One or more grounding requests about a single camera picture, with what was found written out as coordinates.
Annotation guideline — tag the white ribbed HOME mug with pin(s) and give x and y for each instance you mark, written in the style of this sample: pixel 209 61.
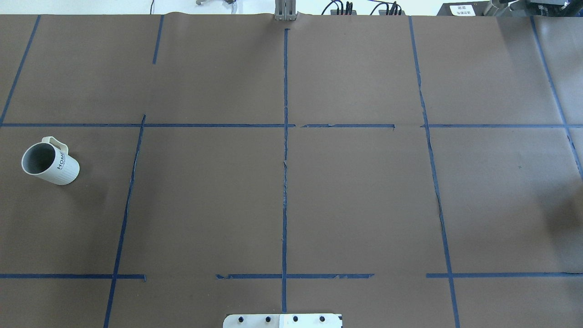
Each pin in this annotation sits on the white ribbed HOME mug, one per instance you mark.
pixel 49 160

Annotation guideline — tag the aluminium frame post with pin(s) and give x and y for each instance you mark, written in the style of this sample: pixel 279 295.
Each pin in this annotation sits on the aluminium frame post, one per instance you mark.
pixel 285 10

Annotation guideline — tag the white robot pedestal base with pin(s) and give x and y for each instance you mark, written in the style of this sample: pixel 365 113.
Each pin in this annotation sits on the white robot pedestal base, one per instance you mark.
pixel 284 320

